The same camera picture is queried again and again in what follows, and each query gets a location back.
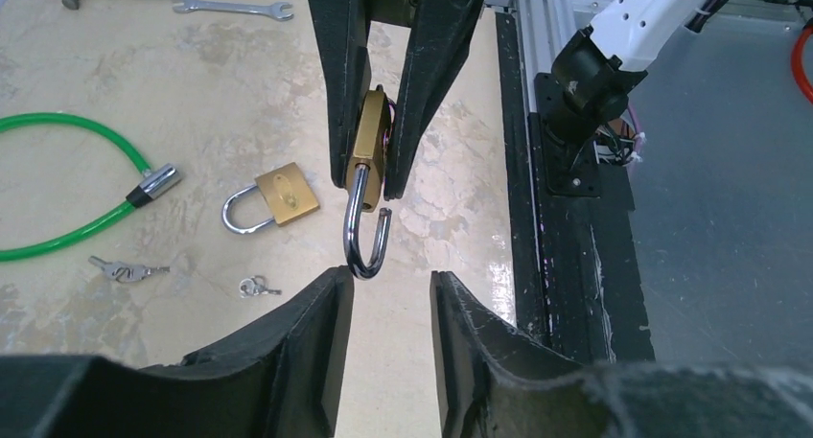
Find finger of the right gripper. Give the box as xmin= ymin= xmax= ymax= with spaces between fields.
xmin=308 ymin=0 xmax=371 ymax=188
xmin=383 ymin=0 xmax=484 ymax=200

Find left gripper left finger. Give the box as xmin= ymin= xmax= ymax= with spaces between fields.
xmin=1 ymin=266 xmax=354 ymax=437

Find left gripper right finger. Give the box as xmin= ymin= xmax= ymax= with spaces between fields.
xmin=430 ymin=271 xmax=812 ymax=437

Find small brass padlock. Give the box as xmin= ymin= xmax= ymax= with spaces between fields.
xmin=342 ymin=85 xmax=393 ymax=280

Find large brass padlock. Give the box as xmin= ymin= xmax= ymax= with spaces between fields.
xmin=221 ymin=162 xmax=320 ymax=235

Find cable lock keys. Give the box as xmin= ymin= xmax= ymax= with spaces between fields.
xmin=88 ymin=256 xmax=171 ymax=283

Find green cable lock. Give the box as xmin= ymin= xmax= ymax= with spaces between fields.
xmin=1 ymin=111 xmax=188 ymax=264

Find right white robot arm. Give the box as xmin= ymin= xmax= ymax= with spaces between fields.
xmin=308 ymin=0 xmax=706 ymax=199

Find large padlock key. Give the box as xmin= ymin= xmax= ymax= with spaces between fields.
xmin=239 ymin=275 xmax=282 ymax=298

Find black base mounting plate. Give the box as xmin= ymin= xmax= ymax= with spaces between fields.
xmin=496 ymin=13 xmax=655 ymax=364

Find steel wrench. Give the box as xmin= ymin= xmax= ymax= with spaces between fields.
xmin=172 ymin=0 xmax=294 ymax=22

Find aluminium frame rail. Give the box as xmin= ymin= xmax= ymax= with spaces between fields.
xmin=489 ymin=0 xmax=812 ymax=98

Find orange cable loop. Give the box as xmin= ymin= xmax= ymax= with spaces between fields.
xmin=790 ymin=22 xmax=813 ymax=104

